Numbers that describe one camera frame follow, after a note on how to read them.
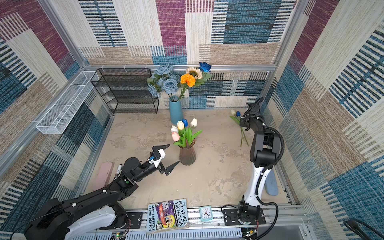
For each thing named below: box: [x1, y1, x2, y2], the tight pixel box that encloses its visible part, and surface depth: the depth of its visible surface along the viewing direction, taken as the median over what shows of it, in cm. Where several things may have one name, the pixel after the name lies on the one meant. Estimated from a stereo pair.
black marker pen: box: [116, 163, 123, 175], surface depth 91 cm
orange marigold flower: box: [178, 73, 196, 99], surface depth 79 cm
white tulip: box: [170, 125, 178, 133], surface depth 76 cm
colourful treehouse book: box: [146, 198, 189, 234], surface depth 74 cm
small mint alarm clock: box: [199, 205, 213, 222], surface depth 76 cm
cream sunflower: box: [186, 67, 205, 87], surface depth 84 cm
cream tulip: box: [190, 118, 198, 136], surface depth 82 cm
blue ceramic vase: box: [169, 95, 183, 125], surface depth 101 cm
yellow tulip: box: [177, 120, 187, 145], surface depth 73 cm
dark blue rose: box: [198, 61, 213, 82], surface depth 85 cm
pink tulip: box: [171, 132, 184, 147], surface depth 71 cm
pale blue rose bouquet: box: [146, 64, 181, 102], surface depth 89 cm
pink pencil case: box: [92, 161, 114, 191], surface depth 89 cm
